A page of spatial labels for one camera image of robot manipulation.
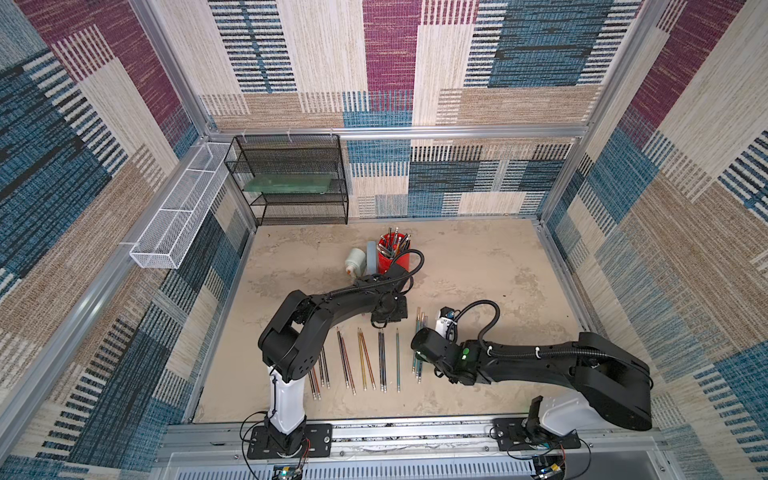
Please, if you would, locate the green pencil orange cap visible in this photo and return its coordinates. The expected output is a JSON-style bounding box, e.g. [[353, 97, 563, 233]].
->
[[412, 307, 422, 377], [414, 312, 425, 383]]

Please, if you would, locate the red pencil purple cap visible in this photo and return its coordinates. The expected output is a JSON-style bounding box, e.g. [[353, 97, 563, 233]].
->
[[362, 331, 377, 389]]

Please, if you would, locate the black striped pencil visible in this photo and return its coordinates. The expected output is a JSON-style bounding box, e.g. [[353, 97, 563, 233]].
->
[[309, 370, 319, 400], [317, 349, 326, 388]]

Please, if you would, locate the red striped pencil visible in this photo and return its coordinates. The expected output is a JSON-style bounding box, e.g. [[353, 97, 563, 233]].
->
[[310, 367, 321, 400]]

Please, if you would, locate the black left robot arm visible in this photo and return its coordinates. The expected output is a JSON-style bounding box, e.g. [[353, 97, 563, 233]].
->
[[258, 264, 414, 454]]

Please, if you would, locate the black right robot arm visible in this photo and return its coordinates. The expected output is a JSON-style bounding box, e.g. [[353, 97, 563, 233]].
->
[[411, 328, 653, 431]]

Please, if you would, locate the light blue eraser box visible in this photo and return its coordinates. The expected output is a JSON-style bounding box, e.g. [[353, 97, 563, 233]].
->
[[365, 241, 378, 275]]

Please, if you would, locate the red pencil holder cup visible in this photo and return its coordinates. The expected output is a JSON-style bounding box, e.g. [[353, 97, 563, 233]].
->
[[376, 231, 410, 274]]

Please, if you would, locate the green board on shelf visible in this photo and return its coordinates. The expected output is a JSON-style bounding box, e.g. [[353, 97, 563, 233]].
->
[[243, 174, 333, 194]]

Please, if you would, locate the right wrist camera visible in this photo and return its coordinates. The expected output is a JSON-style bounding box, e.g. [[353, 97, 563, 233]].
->
[[435, 307, 460, 343]]

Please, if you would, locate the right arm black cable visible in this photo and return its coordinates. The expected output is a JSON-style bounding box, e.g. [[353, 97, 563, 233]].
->
[[452, 299, 502, 349]]

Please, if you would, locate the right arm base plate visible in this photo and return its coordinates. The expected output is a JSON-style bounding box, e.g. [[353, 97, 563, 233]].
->
[[489, 417, 582, 453]]

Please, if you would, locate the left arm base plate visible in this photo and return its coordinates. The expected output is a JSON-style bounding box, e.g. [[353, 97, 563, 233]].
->
[[246, 422, 333, 460]]

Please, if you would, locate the black wire mesh shelf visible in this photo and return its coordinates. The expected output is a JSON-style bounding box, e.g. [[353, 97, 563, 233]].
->
[[224, 134, 349, 226]]

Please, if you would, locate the white wire mesh basket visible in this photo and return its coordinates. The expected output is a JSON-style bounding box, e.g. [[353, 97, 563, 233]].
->
[[130, 142, 230, 269]]

